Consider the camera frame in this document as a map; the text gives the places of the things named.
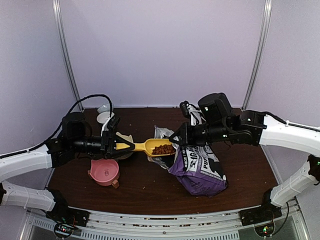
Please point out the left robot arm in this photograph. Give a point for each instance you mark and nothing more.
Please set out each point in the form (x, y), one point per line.
(52, 153)

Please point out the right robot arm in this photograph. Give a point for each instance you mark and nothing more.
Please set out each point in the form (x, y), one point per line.
(256, 128)

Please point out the aluminium frame post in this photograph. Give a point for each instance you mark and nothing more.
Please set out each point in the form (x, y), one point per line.
(56, 4)
(264, 30)

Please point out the purple pet food bag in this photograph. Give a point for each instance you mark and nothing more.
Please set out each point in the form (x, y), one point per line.
(197, 168)

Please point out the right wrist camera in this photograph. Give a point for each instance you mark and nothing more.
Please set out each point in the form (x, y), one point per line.
(192, 113)

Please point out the right aluminium frame post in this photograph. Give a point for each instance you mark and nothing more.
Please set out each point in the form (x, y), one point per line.
(264, 30)

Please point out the light grey-blue bowl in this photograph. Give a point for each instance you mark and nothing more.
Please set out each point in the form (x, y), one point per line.
(104, 108)

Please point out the brown kibble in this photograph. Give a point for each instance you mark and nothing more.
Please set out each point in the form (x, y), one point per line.
(164, 149)

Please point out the pink cat-ear pet bowl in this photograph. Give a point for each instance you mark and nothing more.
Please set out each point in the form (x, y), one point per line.
(105, 172)

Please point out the front aluminium rail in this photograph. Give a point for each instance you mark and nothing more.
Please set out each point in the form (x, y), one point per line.
(224, 225)

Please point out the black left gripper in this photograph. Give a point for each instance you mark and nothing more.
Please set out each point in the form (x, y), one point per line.
(108, 144)

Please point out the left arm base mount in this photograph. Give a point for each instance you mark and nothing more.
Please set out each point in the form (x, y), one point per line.
(68, 222)

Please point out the left aluminium frame post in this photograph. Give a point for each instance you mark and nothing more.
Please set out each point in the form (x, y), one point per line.
(56, 4)

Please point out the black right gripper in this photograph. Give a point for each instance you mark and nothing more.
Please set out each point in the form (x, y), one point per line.
(184, 128)

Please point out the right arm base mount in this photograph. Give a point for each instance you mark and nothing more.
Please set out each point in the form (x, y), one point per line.
(263, 219)

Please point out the yellow plastic scoop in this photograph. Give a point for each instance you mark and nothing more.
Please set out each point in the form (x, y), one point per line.
(152, 147)

